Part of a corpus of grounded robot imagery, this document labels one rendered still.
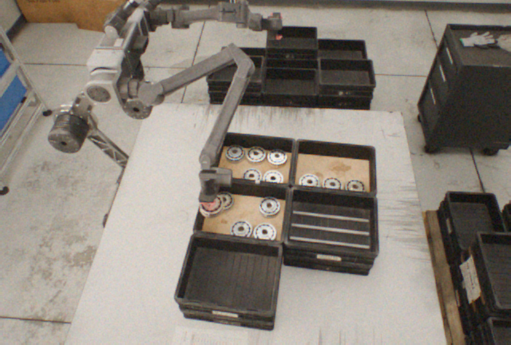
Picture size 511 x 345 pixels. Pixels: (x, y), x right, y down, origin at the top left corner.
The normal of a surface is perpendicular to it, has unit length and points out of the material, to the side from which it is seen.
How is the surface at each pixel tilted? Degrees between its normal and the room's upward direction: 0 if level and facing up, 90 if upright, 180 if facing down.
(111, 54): 0
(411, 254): 0
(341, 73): 0
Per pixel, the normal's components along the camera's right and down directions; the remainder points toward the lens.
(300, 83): -0.03, -0.63
